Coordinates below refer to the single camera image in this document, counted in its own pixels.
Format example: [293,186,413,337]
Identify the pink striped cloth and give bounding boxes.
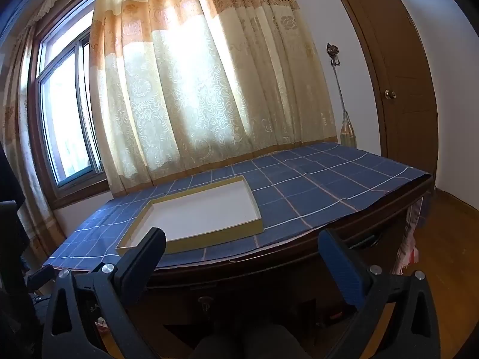
[391,191,429,275]

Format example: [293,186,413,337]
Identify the beige patterned curtain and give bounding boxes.
[90,0,337,199]
[0,19,66,258]

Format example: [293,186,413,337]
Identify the shallow cardboard box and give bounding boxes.
[115,175,264,257]

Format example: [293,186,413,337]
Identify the person's dark trousers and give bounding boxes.
[191,323,311,359]

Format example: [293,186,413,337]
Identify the dark wooden side drawer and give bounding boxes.
[329,217,408,270]

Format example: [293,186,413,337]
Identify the brown wooden door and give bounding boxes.
[325,0,438,191]

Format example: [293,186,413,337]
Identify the wide desk drawer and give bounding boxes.
[150,265,332,330]

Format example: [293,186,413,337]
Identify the blue checked tablecloth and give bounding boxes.
[43,142,433,272]

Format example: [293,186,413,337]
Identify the dark wooden desk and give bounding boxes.
[142,176,436,345]

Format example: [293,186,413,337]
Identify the brown framed window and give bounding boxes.
[28,0,113,210]

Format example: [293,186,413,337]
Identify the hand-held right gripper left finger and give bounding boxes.
[41,226,167,359]

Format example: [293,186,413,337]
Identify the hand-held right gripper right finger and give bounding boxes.
[318,228,440,359]

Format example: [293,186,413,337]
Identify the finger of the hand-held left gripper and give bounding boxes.
[27,268,57,291]

